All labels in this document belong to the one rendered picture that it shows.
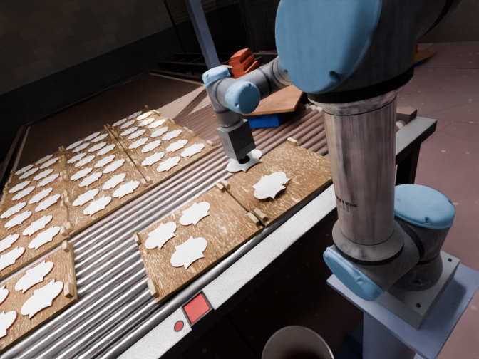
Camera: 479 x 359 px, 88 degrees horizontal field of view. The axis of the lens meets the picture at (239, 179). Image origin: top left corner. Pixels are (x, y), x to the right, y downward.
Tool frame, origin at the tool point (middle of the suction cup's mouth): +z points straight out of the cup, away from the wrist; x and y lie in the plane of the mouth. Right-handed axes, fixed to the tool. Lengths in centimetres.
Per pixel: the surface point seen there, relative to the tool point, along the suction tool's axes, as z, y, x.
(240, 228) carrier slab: 18.4, 13.2, 5.2
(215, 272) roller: 20.5, 29.3, 10.8
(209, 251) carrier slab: 18.4, 26.7, 4.2
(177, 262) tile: 17.5, 36.8, -0.6
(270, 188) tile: 15.8, -6.2, 1.7
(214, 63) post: 4, -99, -167
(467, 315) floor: 112, -57, 65
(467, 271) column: 25, -18, 60
